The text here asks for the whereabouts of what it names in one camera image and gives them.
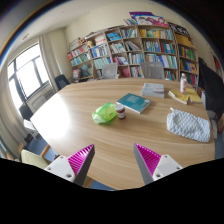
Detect colourful posters atop shelf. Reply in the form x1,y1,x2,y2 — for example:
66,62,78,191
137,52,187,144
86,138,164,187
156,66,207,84
125,12,168,27

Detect green plastic bag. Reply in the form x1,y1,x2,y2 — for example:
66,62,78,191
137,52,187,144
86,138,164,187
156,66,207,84
92,103,117,124

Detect window with dark frame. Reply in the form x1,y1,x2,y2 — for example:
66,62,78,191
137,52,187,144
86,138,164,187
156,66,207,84
7,44,49,109

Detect grey office chair left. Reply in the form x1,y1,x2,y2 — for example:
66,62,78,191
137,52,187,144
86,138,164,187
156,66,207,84
101,63,118,79

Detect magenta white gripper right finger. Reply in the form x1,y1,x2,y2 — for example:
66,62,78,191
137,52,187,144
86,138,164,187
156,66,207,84
133,144,182,184

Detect grey office chair right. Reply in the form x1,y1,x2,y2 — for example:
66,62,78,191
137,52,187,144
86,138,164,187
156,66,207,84
140,62,165,79

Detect white radiator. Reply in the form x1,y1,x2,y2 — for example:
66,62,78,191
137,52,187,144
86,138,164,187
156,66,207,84
27,88,55,113

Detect yellow book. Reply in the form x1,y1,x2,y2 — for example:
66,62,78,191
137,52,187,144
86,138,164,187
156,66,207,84
168,91,189,104

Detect grey-white book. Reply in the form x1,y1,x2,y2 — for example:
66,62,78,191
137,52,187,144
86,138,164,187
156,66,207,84
141,83,165,98

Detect beige curtain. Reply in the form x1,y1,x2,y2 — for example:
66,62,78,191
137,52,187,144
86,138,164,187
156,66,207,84
39,34,60,92

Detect white textured towel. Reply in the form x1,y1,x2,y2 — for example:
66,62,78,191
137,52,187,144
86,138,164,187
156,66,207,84
166,109,210,143

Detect wooden bookshelf with books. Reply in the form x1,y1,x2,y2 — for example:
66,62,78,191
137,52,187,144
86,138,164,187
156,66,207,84
67,25,199,88

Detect teal book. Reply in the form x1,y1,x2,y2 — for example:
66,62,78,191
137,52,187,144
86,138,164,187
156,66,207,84
117,93,151,114

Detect yellow folder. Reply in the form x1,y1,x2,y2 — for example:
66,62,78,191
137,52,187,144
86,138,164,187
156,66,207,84
186,88,202,103

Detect black office chair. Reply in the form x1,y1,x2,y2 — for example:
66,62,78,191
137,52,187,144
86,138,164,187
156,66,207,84
55,74,69,90

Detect yellow-green wooden chair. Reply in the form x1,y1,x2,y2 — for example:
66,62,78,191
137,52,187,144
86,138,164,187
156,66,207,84
18,143,50,169

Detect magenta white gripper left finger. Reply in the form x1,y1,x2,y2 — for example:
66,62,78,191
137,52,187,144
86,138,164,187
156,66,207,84
45,144,95,186

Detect grey office chair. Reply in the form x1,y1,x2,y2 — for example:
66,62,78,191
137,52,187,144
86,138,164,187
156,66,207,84
101,63,118,79
140,62,165,79

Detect white plastic bottle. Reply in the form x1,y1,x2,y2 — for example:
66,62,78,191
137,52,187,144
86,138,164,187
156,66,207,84
180,73,187,94

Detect small red-lidded jar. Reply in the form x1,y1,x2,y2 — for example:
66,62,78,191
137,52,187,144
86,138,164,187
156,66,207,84
116,104,126,119

